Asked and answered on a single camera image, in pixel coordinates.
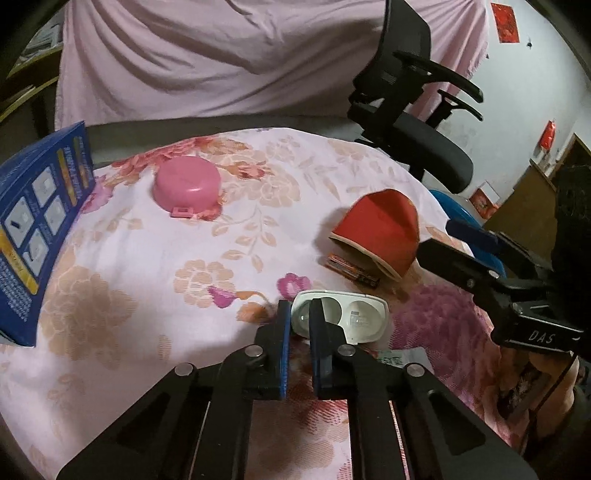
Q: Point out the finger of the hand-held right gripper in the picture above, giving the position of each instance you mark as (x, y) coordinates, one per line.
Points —
(480, 237)
(461, 267)

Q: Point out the black office chair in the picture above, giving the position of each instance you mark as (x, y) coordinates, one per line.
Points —
(406, 46)

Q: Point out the white printed sachet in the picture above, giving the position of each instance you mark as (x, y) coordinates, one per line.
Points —
(406, 357)

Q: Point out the wooden shelf unit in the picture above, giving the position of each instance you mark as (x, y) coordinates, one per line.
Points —
(27, 69)

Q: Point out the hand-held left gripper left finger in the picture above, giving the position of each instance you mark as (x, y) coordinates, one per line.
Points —
(285, 350)

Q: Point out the blue plastic basin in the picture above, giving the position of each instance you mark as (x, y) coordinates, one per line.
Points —
(455, 207)

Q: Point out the red patterned box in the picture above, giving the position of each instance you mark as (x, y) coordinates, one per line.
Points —
(485, 198)

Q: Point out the white plastic case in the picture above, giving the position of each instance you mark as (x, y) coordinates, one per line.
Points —
(364, 318)

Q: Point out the red diamond paper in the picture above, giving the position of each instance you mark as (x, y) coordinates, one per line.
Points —
(504, 21)

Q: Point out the pink plastic lid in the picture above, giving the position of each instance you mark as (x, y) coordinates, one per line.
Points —
(184, 180)

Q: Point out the red fabric pouch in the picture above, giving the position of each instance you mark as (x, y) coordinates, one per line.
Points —
(378, 221)

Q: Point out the person's right hand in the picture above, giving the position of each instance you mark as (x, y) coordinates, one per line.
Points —
(554, 387)

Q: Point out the red hanging packet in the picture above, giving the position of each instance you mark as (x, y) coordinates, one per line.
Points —
(547, 136)

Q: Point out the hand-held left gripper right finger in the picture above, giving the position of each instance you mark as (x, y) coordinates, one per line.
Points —
(316, 360)

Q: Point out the brown wooden cabinet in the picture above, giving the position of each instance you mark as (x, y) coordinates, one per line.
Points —
(531, 198)

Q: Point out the pink hanging sheet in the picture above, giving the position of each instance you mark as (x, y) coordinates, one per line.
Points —
(207, 55)

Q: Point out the blue cardboard box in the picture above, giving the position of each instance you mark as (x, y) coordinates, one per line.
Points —
(32, 230)

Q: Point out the orange black battery pair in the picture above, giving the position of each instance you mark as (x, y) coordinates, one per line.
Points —
(351, 270)

